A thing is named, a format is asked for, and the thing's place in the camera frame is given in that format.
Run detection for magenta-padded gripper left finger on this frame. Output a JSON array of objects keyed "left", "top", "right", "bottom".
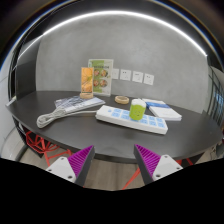
[{"left": 45, "top": 144, "right": 96, "bottom": 188}]

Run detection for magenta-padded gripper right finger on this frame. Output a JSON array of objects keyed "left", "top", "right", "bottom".
[{"left": 133, "top": 143, "right": 184, "bottom": 185}]

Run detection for green and white charger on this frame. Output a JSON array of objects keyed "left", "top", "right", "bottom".
[{"left": 128, "top": 98, "right": 147, "bottom": 122}]

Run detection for white power strip, blue sockets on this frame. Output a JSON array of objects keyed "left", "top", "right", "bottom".
[{"left": 95, "top": 104, "right": 169, "bottom": 136}]

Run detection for beige tape roll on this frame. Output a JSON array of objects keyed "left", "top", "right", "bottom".
[{"left": 114, "top": 95, "right": 130, "bottom": 105}]

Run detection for green menu sign stand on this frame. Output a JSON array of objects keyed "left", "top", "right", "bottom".
[{"left": 87, "top": 58, "right": 114, "bottom": 98}]

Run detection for dark-framed glass partition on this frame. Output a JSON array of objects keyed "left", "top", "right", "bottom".
[{"left": 206, "top": 64, "right": 224, "bottom": 128}]

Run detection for curved white light strip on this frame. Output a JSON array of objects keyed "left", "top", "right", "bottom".
[{"left": 14, "top": 9, "right": 208, "bottom": 64}]

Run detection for white power strip cable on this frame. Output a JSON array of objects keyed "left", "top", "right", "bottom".
[{"left": 35, "top": 107, "right": 99, "bottom": 129}]

